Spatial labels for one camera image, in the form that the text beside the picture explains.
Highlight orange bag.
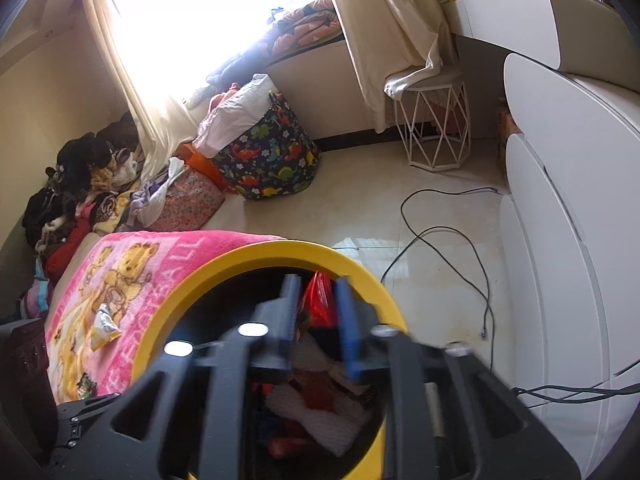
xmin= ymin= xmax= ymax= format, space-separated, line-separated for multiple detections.
xmin=175 ymin=142 xmax=234 ymax=193

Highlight white yellow snack bag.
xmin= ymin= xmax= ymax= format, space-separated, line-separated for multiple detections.
xmin=89 ymin=304 xmax=122 ymax=351

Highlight red snack wrapper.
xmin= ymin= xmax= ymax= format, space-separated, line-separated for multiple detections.
xmin=297 ymin=272 xmax=337 ymax=328

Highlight small green black wrapper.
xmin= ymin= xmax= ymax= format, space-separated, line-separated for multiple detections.
xmin=76 ymin=373 xmax=96 ymax=400

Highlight floral pink cushion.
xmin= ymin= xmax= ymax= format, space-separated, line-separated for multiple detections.
xmin=148 ymin=169 xmax=224 ymax=232

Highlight black cables by cabinet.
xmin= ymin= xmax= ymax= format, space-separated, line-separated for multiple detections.
xmin=510 ymin=358 xmax=640 ymax=410

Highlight white bag in basket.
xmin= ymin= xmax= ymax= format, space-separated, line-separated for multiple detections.
xmin=192 ymin=74 xmax=278 ymax=158

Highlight white wire side table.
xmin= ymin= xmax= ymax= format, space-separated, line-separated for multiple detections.
xmin=393 ymin=66 xmax=471 ymax=172

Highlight yellow-rimmed trash bin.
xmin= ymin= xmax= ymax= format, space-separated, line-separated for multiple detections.
xmin=130 ymin=238 xmax=409 ymax=480

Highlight white foam net in bin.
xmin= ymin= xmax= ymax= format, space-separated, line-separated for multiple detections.
xmin=266 ymin=334 xmax=371 ymax=457

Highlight pink bear fleece blanket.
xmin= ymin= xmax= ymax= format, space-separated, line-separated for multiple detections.
xmin=46 ymin=231 xmax=272 ymax=404

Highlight pile of clothes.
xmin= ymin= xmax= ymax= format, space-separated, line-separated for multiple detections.
xmin=9 ymin=113 xmax=168 ymax=321

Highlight cream curtain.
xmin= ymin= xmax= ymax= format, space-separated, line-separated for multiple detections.
xmin=82 ymin=0 xmax=196 ymax=181
xmin=333 ymin=0 xmax=457 ymax=133

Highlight orange patterned quilt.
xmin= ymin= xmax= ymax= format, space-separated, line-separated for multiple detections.
xmin=267 ymin=0 xmax=342 ymax=58

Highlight dinosaur print laundry basket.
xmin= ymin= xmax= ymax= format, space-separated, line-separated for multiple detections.
xmin=213 ymin=91 xmax=321 ymax=200

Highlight cream curtain left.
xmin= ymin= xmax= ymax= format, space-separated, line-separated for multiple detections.
xmin=82 ymin=0 xmax=196 ymax=181

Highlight blue clothing on sill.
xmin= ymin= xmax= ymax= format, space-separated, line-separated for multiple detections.
xmin=205 ymin=44 xmax=272 ymax=89

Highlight black cable on floor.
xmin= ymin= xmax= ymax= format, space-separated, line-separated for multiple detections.
xmin=380 ymin=186 xmax=504 ymax=373

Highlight cream curtain right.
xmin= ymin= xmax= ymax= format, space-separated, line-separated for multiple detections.
xmin=333 ymin=0 xmax=457 ymax=133

